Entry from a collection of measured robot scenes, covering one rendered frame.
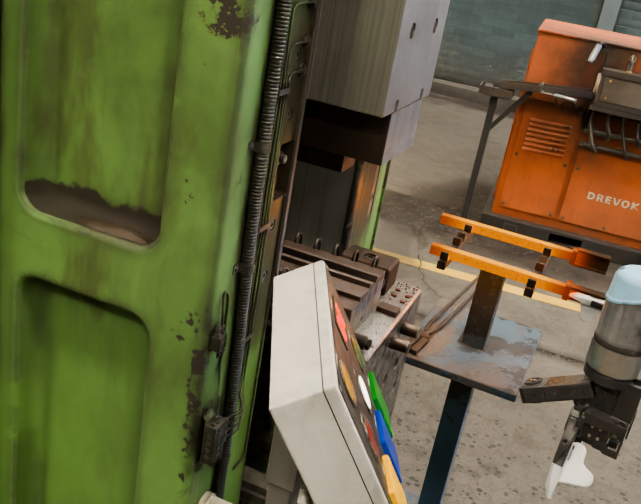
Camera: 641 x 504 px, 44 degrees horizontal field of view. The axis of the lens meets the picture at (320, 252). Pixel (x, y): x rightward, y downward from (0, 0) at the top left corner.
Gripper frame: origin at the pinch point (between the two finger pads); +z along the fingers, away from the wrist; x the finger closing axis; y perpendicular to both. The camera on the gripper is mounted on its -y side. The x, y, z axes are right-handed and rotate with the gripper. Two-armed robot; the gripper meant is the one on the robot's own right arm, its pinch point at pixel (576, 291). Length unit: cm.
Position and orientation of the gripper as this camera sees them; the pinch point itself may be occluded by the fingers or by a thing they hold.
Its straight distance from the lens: 191.6
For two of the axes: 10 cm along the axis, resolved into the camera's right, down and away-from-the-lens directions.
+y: -1.6, 9.1, 3.9
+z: -9.0, -3.0, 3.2
